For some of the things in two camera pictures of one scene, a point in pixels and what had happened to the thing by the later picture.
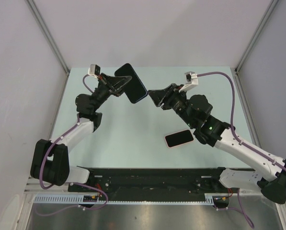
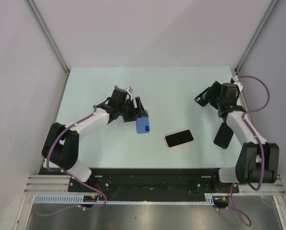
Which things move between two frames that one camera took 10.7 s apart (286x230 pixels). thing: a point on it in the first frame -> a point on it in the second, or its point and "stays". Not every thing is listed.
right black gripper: x=159 y=97 -> x=215 y=88
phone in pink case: x=178 y=138 stays
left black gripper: x=114 y=85 -> x=138 y=111
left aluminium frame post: x=38 y=16 stays
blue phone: x=136 y=90 -> x=143 y=126
